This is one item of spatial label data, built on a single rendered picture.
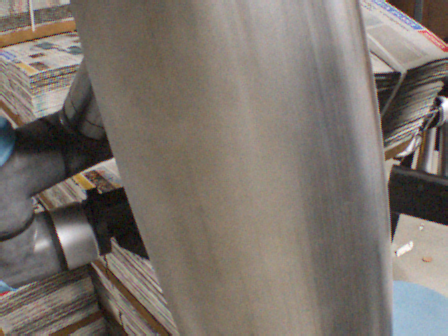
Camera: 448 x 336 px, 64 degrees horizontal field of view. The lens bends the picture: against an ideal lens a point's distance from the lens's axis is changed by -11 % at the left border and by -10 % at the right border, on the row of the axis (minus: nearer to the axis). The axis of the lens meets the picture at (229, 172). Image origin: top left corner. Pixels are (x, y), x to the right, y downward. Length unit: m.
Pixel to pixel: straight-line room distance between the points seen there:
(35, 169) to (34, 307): 0.72
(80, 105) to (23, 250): 0.16
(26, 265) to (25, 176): 0.10
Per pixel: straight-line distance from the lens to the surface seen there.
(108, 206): 0.46
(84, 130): 0.41
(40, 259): 0.45
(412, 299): 0.35
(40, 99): 1.06
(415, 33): 0.66
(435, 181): 1.08
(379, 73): 0.49
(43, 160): 0.41
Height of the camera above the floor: 1.28
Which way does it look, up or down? 29 degrees down
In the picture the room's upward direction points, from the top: straight up
